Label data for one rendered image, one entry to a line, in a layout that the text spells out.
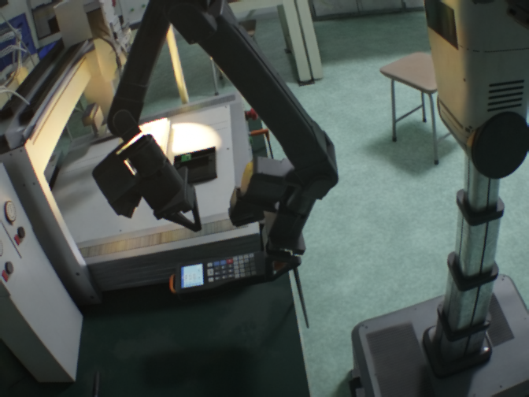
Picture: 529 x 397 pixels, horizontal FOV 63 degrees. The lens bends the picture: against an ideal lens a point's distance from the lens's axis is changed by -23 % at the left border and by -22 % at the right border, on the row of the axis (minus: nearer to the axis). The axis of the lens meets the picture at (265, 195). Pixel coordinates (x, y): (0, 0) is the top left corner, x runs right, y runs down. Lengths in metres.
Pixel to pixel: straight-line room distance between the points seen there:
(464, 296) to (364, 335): 0.48
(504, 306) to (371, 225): 0.98
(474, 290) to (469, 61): 0.64
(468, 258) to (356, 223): 1.30
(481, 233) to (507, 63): 0.45
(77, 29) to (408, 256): 1.62
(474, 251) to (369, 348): 0.57
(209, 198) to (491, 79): 0.76
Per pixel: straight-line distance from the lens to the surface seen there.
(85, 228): 1.37
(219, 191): 1.30
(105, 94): 1.79
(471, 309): 1.37
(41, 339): 1.06
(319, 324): 2.05
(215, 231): 1.18
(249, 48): 0.70
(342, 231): 2.41
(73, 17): 1.53
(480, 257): 1.23
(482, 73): 0.87
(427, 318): 1.69
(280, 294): 1.15
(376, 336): 1.65
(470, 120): 0.94
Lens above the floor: 1.58
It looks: 36 degrees down
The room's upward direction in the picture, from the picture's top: 14 degrees counter-clockwise
